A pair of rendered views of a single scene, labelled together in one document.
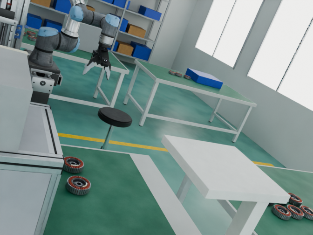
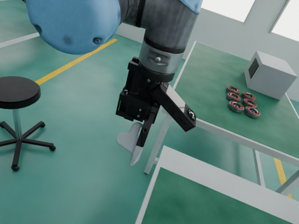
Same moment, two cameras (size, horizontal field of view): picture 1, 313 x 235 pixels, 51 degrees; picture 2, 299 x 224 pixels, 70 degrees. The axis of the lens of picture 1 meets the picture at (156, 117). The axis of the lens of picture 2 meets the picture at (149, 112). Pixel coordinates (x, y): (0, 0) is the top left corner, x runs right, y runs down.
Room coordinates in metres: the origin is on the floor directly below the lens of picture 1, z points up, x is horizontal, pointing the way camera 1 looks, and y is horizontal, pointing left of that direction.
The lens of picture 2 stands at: (1.56, 0.70, 1.51)
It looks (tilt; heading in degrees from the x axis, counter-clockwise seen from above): 35 degrees down; 307
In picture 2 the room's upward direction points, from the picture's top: 18 degrees clockwise
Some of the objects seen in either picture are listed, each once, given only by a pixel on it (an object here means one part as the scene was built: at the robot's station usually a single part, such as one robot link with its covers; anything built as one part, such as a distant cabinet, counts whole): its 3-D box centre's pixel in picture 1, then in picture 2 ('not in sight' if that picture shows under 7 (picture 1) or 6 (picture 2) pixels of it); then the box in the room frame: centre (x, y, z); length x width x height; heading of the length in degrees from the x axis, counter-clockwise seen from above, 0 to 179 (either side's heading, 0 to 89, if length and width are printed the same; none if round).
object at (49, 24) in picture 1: (53, 27); not in sight; (7.22, 2.85, 0.38); 0.42 x 0.36 x 0.21; 31
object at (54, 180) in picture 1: (40, 189); not in sight; (1.00, 0.29, 0.91); 0.28 x 0.03 x 0.32; 30
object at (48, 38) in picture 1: (47, 38); not in sight; (2.08, 0.84, 1.20); 0.13 x 0.12 x 0.14; 132
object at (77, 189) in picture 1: (78, 185); not in sight; (1.32, 0.22, 0.77); 0.11 x 0.11 x 0.04
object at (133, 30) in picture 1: (134, 30); not in sight; (8.15, 1.27, 0.87); 0.42 x 0.40 x 0.19; 119
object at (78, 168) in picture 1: (72, 164); not in sight; (1.47, 0.31, 0.77); 0.11 x 0.11 x 0.04
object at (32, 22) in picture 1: (33, 21); not in sight; (7.01, 3.22, 0.39); 0.42 x 0.28 x 0.21; 31
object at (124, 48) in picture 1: (123, 47); not in sight; (8.08, 1.38, 0.39); 0.40 x 0.36 x 0.21; 29
